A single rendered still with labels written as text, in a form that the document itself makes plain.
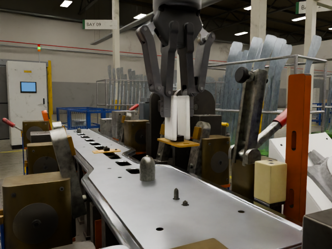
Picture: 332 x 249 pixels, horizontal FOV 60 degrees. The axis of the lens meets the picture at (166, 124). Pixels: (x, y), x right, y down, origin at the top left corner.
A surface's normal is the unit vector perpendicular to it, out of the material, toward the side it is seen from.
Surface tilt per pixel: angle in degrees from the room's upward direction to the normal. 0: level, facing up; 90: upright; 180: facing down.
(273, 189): 90
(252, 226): 0
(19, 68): 90
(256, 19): 90
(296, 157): 90
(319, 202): 45
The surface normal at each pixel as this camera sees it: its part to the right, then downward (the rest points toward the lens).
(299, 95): -0.90, 0.04
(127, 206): 0.00, -1.00
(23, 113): 0.54, 0.07
